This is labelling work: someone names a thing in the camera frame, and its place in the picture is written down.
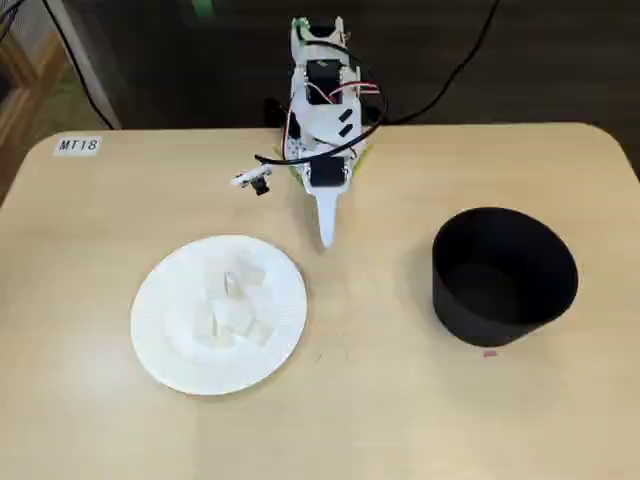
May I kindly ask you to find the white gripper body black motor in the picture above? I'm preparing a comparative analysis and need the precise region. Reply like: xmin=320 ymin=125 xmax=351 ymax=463
xmin=299 ymin=149 xmax=359 ymax=199

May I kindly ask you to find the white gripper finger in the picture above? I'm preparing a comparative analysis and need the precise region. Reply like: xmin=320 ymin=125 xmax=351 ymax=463
xmin=314 ymin=192 xmax=341 ymax=250

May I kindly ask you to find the white foam block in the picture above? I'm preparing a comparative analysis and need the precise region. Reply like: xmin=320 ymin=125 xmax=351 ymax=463
xmin=192 ymin=299 xmax=222 ymax=346
xmin=248 ymin=320 xmax=277 ymax=350
xmin=222 ymin=272 xmax=247 ymax=302
xmin=237 ymin=257 xmax=269 ymax=290
xmin=202 ymin=254 xmax=236 ymax=282
xmin=223 ymin=305 xmax=257 ymax=342

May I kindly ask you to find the black round pot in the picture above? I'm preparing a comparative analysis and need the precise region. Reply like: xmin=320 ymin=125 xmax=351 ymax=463
xmin=430 ymin=206 xmax=580 ymax=348

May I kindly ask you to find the white paper plate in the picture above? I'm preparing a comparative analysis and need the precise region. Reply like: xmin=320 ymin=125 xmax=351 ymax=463
xmin=129 ymin=234 xmax=308 ymax=396

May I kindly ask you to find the white label MT18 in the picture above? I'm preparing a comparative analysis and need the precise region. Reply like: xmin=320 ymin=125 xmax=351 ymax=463
xmin=53 ymin=135 xmax=103 ymax=157

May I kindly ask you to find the wrist camera on white mount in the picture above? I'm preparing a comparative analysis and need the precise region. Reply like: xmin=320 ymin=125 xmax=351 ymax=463
xmin=229 ymin=167 xmax=272 ymax=198

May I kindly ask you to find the black power cable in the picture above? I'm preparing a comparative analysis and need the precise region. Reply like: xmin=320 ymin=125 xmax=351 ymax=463
xmin=367 ymin=0 xmax=502 ymax=126

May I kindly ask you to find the white metal post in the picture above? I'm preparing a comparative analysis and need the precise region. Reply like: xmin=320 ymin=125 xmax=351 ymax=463
xmin=49 ymin=0 xmax=124 ymax=130

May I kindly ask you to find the thin black cable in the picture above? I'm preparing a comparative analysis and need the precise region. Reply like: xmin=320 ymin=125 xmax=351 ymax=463
xmin=42 ymin=0 xmax=117 ymax=130

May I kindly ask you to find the wooden shelf frame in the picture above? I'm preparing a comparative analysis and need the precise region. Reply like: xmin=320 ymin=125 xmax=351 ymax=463
xmin=0 ymin=19 xmax=71 ymax=151

